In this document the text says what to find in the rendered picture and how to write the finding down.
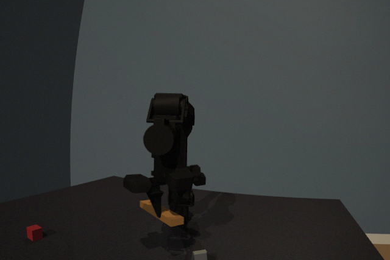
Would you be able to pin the small red cube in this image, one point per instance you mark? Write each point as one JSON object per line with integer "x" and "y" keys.
{"x": 34, "y": 232}

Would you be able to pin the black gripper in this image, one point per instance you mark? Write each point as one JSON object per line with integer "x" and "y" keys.
{"x": 137, "y": 183}

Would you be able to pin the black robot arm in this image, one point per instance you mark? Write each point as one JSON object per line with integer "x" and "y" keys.
{"x": 173, "y": 118}

